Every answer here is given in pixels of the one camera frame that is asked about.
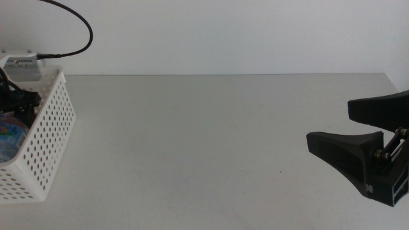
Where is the clear water bottle blue cap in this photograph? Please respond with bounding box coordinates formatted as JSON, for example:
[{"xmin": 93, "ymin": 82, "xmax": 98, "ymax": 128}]
[{"xmin": 0, "ymin": 111, "xmax": 30, "ymax": 164}]

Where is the white perforated plastic basket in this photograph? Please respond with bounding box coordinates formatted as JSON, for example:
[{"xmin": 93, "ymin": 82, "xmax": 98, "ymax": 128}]
[{"xmin": 0, "ymin": 65, "xmax": 77, "ymax": 204}]

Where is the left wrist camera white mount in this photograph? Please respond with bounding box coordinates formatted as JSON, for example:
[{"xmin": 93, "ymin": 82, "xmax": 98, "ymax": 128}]
[{"xmin": 0, "ymin": 49, "xmax": 46, "ymax": 70}]

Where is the braided black left camera cable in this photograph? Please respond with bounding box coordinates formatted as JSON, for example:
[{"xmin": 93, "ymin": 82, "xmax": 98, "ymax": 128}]
[{"xmin": 35, "ymin": 0, "xmax": 94, "ymax": 61}]

